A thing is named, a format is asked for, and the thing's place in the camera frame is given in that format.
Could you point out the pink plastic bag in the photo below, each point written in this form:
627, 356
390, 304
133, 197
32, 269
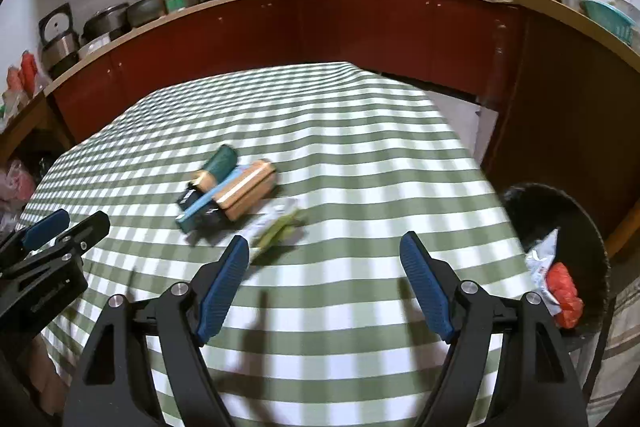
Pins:
15, 182

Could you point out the yellow wrapper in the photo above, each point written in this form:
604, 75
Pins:
279, 234

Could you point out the black round bin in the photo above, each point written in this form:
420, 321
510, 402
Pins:
550, 212

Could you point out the dark-lidded cooking pot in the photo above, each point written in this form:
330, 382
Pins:
105, 22

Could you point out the metal basin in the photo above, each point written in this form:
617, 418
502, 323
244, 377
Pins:
145, 11

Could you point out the green checked tablecloth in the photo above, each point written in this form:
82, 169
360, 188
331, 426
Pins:
350, 147

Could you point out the white wrapper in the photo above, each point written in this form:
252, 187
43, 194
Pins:
277, 209

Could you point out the orange-brown bottle black cap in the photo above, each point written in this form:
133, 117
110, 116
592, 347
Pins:
247, 189

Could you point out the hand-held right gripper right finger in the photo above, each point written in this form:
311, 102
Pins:
427, 287

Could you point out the white printed pouch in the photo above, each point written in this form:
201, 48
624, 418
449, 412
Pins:
542, 262

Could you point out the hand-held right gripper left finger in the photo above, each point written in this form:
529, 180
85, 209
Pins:
222, 292

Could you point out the orange plastic bottle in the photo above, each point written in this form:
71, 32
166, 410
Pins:
28, 74
15, 87

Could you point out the dark green bottle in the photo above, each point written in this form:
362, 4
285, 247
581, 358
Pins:
220, 162

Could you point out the red plastic bag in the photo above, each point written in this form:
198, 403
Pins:
565, 292

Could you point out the red-brown base cabinet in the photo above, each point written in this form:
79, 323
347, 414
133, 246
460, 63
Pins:
325, 27

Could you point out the striped beige cloth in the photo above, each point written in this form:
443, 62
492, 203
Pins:
620, 357

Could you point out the steel rice cooker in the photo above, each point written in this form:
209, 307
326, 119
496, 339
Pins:
60, 42

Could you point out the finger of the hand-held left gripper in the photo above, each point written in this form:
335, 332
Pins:
85, 229
47, 226

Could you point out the teal plastic basket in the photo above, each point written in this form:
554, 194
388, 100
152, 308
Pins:
607, 21

